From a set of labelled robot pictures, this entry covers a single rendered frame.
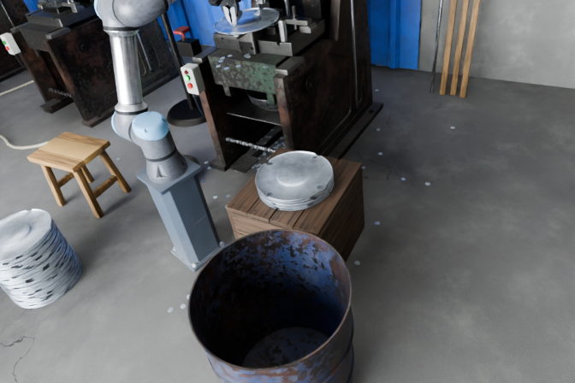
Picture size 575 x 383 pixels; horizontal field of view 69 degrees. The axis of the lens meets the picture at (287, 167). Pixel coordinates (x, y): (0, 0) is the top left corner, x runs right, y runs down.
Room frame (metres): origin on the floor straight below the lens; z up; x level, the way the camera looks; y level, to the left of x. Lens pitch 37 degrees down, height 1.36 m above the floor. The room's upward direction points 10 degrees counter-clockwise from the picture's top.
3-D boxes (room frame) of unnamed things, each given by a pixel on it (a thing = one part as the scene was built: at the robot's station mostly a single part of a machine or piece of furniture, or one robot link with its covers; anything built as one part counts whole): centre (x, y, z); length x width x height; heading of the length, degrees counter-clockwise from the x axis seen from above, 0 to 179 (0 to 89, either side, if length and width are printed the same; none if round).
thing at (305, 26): (1.88, -0.16, 0.76); 0.17 x 0.06 x 0.10; 51
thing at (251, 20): (1.87, 0.06, 0.79); 0.29 x 0.29 x 0.01
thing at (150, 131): (1.33, 0.46, 0.62); 0.13 x 0.12 x 0.14; 43
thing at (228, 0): (1.84, 0.10, 0.94); 0.09 x 0.08 x 0.12; 142
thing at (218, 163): (2.26, 0.10, 0.45); 0.92 x 0.12 x 0.90; 141
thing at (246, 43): (1.85, 0.08, 0.72); 0.25 x 0.14 x 0.14; 141
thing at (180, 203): (1.33, 0.45, 0.23); 0.19 x 0.19 x 0.45; 39
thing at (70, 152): (1.85, 1.06, 0.16); 0.34 x 0.24 x 0.34; 58
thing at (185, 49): (2.00, 0.36, 0.62); 0.10 x 0.06 x 0.20; 51
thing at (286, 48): (1.99, -0.03, 0.68); 0.45 x 0.30 x 0.06; 51
